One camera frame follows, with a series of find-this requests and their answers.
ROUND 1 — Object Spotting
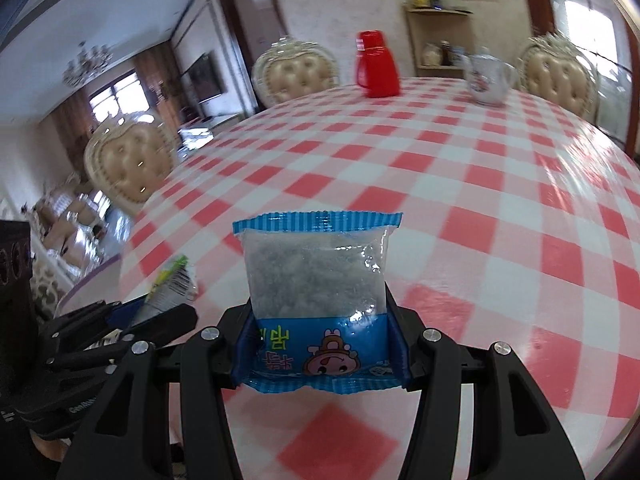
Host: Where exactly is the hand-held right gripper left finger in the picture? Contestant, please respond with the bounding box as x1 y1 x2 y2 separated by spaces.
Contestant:
55 297 256 480

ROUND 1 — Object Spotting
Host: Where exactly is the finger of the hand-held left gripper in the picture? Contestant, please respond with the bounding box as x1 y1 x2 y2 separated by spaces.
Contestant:
50 304 198 368
42 300 147 341

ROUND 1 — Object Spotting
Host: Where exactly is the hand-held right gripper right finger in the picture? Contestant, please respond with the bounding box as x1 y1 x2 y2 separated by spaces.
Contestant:
385 285 586 480

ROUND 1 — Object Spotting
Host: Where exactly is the green white snack packet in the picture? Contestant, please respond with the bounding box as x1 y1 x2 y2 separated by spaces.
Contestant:
145 255 198 318

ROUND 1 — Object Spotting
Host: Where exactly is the blue cartoon snack packet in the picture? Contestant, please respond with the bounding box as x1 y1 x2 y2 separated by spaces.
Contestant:
232 211 413 396

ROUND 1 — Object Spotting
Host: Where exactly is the cream tufted carved chair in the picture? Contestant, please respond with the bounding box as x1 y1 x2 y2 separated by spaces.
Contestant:
251 37 341 108
82 115 181 216
517 34 598 121

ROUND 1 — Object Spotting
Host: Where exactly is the brown curtain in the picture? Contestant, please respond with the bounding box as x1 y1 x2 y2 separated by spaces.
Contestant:
132 42 186 121

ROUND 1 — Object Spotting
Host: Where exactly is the ceiling chandelier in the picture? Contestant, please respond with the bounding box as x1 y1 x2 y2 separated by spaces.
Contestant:
62 42 113 86

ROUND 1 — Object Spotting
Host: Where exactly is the white floral teapot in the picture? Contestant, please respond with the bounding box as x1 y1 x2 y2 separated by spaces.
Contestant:
462 47 518 107

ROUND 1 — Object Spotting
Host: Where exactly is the red thermos jug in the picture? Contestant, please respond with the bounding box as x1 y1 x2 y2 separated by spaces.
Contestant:
355 30 402 98

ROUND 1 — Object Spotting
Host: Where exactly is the wooden corner shelf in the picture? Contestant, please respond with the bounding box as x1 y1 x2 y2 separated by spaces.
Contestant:
404 5 473 78

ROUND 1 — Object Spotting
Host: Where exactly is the glass partition door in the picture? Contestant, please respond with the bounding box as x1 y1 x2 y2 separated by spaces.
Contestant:
542 0 640 156

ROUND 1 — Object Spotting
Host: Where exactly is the wall television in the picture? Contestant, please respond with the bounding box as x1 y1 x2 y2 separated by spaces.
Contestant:
180 52 223 103

